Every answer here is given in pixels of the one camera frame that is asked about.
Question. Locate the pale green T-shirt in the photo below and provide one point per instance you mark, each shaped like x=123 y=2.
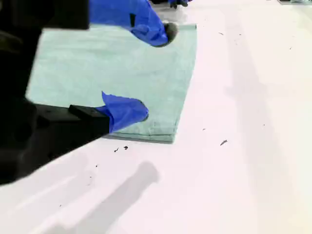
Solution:
x=117 y=70

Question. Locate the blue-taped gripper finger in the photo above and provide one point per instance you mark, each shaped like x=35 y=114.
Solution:
x=136 y=22
x=124 y=112

